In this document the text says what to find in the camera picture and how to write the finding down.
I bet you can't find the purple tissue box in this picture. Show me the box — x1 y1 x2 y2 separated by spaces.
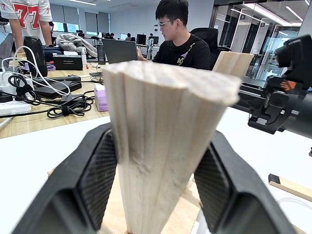
94 84 109 113

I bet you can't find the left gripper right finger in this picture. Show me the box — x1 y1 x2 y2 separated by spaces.
193 131 297 234

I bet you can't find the white cable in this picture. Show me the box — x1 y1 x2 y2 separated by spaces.
1 45 71 97

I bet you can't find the black cable with adapter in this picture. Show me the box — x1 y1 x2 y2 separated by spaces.
7 74 95 119

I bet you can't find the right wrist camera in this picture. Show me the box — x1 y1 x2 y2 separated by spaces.
275 34 312 85

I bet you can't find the white power strip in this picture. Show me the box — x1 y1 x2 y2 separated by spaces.
0 70 34 117

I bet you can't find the black speaker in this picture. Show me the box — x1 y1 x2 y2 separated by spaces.
23 36 49 78

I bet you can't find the grey laptop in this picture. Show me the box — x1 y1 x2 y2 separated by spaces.
101 39 139 65

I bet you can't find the wooden cross bar black cap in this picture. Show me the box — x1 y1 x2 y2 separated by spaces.
268 173 312 203

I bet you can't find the grey jacket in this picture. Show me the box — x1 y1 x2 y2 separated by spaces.
56 33 98 58

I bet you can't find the person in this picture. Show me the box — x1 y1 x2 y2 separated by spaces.
0 0 54 53
136 0 212 71

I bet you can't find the black stand base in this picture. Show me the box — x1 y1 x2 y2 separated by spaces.
33 75 82 96

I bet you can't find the wooden seat board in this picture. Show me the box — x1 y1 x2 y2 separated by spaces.
47 167 308 234

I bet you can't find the black office chair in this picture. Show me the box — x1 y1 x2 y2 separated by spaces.
190 27 232 71

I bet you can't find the black box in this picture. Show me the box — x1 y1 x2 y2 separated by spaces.
52 54 83 71

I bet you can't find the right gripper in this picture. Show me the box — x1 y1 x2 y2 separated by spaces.
231 70 312 141

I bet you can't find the wooden leg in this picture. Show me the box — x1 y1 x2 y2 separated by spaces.
101 60 242 234

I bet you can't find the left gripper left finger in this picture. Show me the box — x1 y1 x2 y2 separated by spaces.
11 122 118 234

